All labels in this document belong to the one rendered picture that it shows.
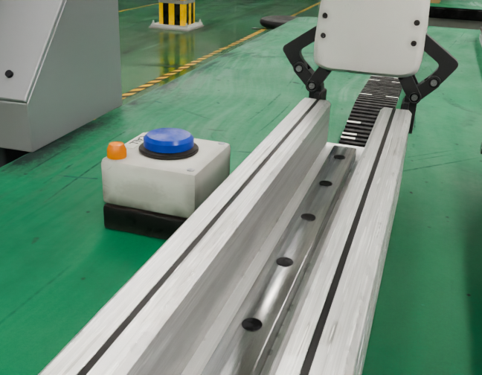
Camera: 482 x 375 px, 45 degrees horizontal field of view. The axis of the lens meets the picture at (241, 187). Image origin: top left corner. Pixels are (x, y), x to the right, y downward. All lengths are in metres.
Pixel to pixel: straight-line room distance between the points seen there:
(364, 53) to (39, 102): 0.34
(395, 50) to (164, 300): 0.38
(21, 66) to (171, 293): 0.45
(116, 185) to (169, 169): 0.05
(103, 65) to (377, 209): 0.51
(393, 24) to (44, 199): 0.35
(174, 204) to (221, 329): 0.17
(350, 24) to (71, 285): 0.33
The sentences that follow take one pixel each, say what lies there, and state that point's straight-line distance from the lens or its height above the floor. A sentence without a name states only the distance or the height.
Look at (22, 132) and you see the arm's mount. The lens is 0.65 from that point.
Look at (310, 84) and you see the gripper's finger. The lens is 0.58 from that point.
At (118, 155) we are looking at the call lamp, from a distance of 0.45.
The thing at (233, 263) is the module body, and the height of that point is 0.84.
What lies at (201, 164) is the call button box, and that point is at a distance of 0.44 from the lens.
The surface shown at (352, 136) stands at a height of 0.80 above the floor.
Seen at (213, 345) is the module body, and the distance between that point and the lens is 0.28.
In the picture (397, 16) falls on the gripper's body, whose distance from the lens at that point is 0.55.
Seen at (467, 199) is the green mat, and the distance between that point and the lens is 0.59.
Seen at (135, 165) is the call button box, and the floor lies 0.84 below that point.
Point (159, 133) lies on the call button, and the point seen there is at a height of 0.85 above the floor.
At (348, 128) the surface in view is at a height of 0.80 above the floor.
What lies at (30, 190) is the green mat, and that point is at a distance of 0.56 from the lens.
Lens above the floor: 1.00
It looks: 23 degrees down
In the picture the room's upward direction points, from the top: 3 degrees clockwise
